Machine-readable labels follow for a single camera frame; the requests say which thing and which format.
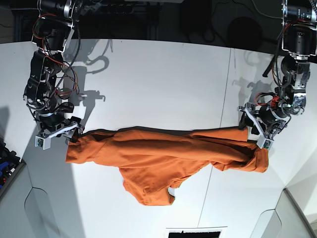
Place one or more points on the black round stool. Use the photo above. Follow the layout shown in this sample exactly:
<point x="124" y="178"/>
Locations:
<point x="244" y="33"/>

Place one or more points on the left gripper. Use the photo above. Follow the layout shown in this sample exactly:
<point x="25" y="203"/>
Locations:
<point x="266" y="120"/>

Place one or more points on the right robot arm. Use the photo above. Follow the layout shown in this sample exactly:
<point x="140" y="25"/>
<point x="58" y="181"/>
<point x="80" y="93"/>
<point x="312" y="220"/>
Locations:
<point x="52" y="80"/>

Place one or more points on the black slot panel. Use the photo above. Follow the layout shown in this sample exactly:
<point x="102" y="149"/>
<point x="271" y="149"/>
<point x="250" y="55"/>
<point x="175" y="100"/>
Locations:
<point x="211" y="232"/>

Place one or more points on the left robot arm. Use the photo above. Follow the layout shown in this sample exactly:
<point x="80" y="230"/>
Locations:
<point x="290" y="65"/>

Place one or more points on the orange t-shirt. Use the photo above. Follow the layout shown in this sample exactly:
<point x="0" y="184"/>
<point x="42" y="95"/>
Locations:
<point x="152" y="162"/>

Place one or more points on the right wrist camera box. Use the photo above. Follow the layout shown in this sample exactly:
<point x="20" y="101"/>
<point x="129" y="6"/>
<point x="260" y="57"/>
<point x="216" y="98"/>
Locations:
<point x="43" y="142"/>

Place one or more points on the bin of dark clothes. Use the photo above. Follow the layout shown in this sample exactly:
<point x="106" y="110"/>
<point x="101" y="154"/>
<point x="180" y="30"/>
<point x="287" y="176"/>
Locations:
<point x="9" y="163"/>

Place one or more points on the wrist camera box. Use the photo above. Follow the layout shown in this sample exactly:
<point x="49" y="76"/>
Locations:
<point x="264" y="143"/>
<point x="43" y="142"/>

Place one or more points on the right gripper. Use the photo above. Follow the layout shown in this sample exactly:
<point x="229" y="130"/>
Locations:
<point x="56" y="124"/>

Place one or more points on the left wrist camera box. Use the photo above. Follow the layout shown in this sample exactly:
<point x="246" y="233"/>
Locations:
<point x="264" y="143"/>

